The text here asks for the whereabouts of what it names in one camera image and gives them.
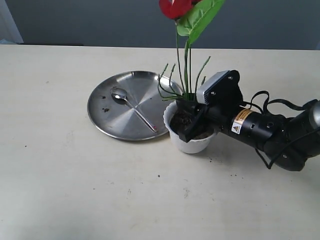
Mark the white scalloped plastic pot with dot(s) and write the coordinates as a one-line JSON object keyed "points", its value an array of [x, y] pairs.
{"points": [[194, 146]]}

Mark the red artificial flower with stems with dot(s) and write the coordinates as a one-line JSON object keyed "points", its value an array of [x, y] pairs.
{"points": [[191, 18]]}

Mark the dark soil in pot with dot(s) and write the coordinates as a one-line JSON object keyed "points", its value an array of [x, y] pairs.
{"points": [[181, 120]]}

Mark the stainless steel spoon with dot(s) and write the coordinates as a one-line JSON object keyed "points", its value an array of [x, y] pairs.
{"points": [[122, 95]]}

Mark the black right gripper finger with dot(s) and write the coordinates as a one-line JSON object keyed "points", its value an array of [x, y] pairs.
{"points": [[189, 107]]}

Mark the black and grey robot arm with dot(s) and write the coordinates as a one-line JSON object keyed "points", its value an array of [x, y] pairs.
{"points": [[285, 133]]}

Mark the round stainless steel plate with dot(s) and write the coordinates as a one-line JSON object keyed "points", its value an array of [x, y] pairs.
{"points": [[116, 119]]}

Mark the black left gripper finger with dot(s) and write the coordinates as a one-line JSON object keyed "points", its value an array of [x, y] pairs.
{"points": [[197, 121]]}

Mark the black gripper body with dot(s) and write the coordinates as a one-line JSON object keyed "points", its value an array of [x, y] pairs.
{"points": [[227, 99]]}

